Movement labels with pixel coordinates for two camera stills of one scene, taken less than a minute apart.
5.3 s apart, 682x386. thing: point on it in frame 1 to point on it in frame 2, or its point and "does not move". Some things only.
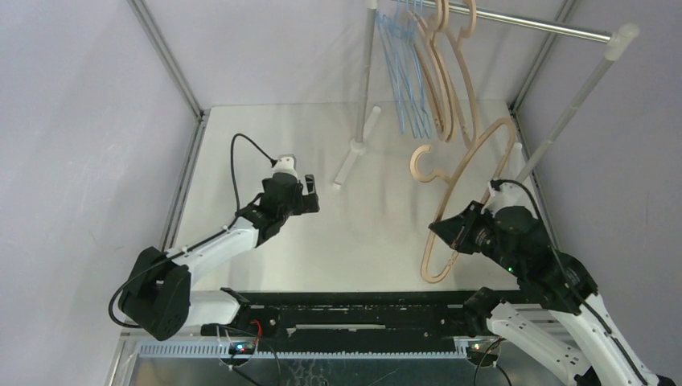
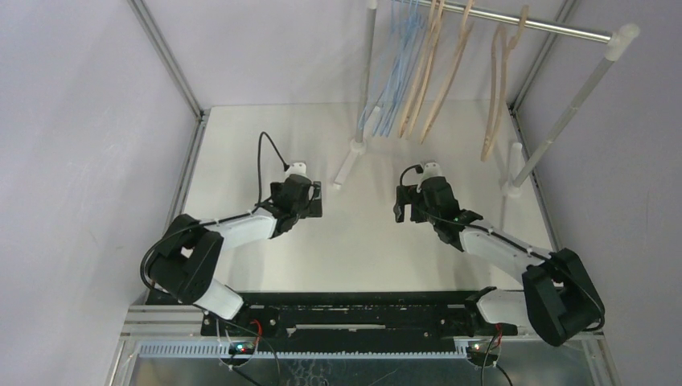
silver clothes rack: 621,41 does not move
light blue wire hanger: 412,90 to 408,15
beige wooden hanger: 444,72 to 433,18
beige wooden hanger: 472,140 to 467,16
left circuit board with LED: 241,347 does not move
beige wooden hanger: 440,91 to 424,64
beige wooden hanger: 449,181 to 502,49
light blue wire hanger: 404,70 to 408,20
